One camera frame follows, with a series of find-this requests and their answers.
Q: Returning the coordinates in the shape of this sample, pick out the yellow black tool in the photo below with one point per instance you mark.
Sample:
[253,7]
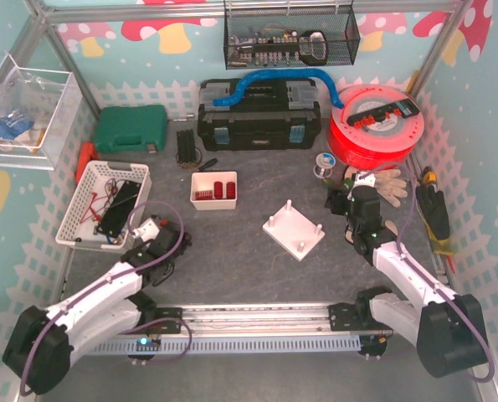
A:
[428,177]

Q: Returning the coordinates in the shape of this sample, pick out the white knit work glove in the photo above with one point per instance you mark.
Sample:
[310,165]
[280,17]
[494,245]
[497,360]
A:
[388,183]

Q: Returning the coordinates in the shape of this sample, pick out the clear acrylic wall box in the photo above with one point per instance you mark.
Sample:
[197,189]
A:
[37,110]

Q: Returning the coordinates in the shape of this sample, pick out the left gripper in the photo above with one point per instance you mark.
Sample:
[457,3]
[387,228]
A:
[165,260]

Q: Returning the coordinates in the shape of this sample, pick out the black device in basket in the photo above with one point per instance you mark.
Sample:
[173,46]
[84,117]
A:
[115,216]

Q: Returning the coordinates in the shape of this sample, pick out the green plastic tool case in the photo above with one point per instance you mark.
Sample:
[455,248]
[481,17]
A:
[131,128]

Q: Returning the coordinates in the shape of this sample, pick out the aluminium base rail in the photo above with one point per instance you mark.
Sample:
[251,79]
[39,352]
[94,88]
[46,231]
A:
[247,320]

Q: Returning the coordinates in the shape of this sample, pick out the white perforated basket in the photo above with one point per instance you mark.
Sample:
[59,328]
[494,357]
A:
[95,191]

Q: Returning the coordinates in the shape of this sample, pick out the black plastic toolbox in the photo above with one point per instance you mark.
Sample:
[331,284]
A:
[272,115]

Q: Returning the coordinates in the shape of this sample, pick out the black socket rail orange clips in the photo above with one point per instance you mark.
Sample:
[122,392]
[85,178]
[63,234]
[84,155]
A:
[404,108]

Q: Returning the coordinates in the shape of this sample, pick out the black yellow work glove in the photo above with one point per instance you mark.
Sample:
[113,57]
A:
[435,216]

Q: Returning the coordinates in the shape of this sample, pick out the white peg base plate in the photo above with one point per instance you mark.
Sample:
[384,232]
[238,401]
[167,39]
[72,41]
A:
[293,231]

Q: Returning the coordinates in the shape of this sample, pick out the green brass pipe fitting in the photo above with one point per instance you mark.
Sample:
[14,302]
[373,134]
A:
[336,183]

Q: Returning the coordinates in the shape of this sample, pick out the grey slotted cable duct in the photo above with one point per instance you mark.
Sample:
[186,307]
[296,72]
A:
[139,346]

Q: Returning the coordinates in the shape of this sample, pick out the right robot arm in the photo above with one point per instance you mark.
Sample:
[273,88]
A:
[446,328]

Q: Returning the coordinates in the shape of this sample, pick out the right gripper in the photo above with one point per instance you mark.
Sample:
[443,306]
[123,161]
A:
[337,200]

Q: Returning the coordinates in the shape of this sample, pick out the yellow rod in corner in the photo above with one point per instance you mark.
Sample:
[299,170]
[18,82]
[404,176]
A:
[412,81]

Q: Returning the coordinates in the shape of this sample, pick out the solder wire spool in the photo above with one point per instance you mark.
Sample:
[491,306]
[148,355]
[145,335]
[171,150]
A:
[325,162]

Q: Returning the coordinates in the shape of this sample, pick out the orange tool handle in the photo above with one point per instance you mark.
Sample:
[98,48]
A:
[87,153]

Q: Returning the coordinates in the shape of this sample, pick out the orange pneumatic tubing reel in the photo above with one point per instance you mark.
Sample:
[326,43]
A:
[374,145]

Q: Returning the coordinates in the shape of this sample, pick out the large red spring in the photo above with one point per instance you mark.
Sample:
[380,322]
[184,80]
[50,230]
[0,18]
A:
[231,190]
[218,190]

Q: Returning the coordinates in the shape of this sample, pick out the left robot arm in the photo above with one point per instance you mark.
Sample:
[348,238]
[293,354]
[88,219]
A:
[47,341]

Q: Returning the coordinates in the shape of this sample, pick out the black wire mesh shelf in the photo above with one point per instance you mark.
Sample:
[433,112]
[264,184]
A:
[289,34]

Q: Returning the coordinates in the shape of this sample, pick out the white plastic parts bin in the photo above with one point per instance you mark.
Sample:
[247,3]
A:
[202,181]

